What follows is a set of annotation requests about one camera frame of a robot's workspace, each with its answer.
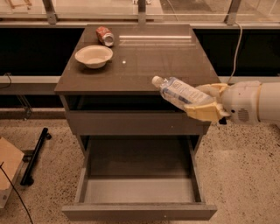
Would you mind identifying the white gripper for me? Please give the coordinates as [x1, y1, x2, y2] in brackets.
[184, 81, 261, 125]

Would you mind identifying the clear plastic water bottle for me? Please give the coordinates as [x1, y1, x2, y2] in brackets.
[151, 76, 214, 110]

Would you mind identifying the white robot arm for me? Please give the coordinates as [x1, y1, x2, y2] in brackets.
[184, 80, 280, 126]

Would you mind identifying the grey drawer cabinet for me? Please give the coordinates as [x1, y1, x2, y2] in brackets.
[53, 23, 221, 221]

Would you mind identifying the open grey middle drawer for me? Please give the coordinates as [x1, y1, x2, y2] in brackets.
[62, 136, 217, 221]

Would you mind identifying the closed grey upper drawer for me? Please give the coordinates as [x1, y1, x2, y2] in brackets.
[66, 110, 210, 136]

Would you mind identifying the white paper bowl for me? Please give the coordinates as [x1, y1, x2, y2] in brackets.
[74, 45, 113, 69]

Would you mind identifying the crushed red soda can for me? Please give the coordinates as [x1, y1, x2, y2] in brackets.
[95, 26, 115, 47]

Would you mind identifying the black metal bar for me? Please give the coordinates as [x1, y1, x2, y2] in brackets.
[20, 128, 52, 186]

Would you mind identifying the brown cardboard box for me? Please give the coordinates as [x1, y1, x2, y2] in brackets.
[0, 136, 24, 209]

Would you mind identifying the white hanging cable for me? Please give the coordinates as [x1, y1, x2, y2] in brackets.
[227, 21, 243, 84]

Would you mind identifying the black floor cable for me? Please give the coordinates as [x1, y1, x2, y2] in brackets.
[0, 161, 33, 224]

